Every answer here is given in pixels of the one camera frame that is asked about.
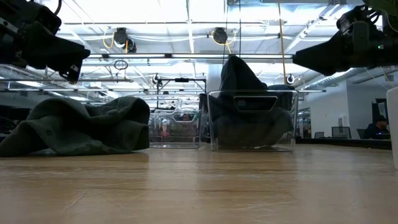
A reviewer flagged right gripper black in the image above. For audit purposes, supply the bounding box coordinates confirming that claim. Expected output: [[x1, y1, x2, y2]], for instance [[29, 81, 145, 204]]
[[292, 4, 398, 77]]

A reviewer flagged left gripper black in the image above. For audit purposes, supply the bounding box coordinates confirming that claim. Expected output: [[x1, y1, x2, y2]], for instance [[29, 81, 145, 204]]
[[0, 0, 91, 85]]

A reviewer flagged green cotton cap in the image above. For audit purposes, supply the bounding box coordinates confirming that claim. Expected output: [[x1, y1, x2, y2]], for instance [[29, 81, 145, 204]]
[[0, 95, 151, 157]]

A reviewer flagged blue denim cap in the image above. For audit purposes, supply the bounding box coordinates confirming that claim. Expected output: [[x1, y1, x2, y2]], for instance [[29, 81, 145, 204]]
[[217, 55, 270, 125], [208, 83, 295, 149]]

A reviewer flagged black monitor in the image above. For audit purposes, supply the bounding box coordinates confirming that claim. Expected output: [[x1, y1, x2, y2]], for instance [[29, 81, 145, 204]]
[[7, 107, 31, 121]]

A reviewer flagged person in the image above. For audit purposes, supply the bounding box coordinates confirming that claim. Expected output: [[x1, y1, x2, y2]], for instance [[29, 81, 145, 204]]
[[363, 114, 390, 140]]

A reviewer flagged clear plastic bin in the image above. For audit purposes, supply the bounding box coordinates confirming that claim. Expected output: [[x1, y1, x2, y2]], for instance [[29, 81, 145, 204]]
[[206, 89, 299, 152], [148, 98, 203, 149]]

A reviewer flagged long ceiling light bar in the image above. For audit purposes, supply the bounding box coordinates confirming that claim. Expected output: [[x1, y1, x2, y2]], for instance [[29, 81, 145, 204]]
[[88, 53, 295, 59]]

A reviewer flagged grey ceiling duct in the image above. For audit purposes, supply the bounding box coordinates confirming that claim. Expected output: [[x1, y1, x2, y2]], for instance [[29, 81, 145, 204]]
[[303, 67, 374, 91]]

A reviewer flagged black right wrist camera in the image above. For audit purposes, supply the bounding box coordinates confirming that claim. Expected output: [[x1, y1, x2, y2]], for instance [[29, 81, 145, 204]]
[[336, 11, 355, 35]]

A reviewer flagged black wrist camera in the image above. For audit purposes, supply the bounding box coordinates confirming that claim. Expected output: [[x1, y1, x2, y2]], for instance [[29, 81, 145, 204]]
[[336, 11, 355, 35], [29, 6, 62, 37]]

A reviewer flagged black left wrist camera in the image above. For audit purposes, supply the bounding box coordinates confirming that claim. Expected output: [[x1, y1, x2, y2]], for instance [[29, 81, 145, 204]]
[[29, 6, 62, 37]]

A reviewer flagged yellow hanging strap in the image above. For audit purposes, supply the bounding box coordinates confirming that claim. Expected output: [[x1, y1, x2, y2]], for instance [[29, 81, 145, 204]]
[[277, 0, 287, 85]]

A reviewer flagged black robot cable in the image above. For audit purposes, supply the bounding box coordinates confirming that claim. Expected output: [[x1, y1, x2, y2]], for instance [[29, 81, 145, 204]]
[[52, 0, 63, 17]]

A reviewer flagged black hanging cable loop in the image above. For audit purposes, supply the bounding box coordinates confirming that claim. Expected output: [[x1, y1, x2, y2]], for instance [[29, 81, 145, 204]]
[[113, 59, 129, 71]]

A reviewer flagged black ceiling cord reel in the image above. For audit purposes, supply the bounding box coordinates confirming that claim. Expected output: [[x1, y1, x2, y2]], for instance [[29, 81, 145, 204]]
[[112, 27, 137, 54], [212, 27, 229, 45]]

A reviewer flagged black table edge rail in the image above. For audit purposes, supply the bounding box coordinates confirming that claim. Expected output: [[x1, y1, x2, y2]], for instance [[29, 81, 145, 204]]
[[295, 138, 392, 151]]

